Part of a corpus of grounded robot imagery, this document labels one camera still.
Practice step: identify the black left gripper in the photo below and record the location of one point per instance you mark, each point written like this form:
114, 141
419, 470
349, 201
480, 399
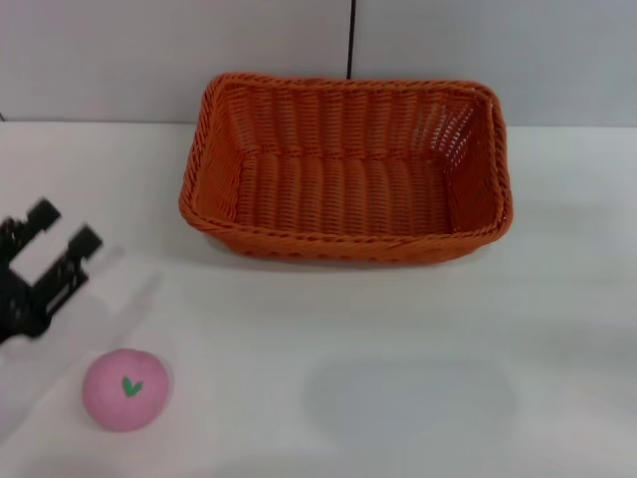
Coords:
20, 309

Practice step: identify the pink ball with green leaf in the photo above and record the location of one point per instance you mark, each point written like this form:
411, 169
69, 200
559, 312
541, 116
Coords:
114, 398

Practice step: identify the orange woven rectangular basket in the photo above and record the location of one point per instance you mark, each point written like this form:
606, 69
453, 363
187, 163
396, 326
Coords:
348, 199

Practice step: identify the black vertical wall strip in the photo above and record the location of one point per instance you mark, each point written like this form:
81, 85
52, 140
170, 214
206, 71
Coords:
351, 35

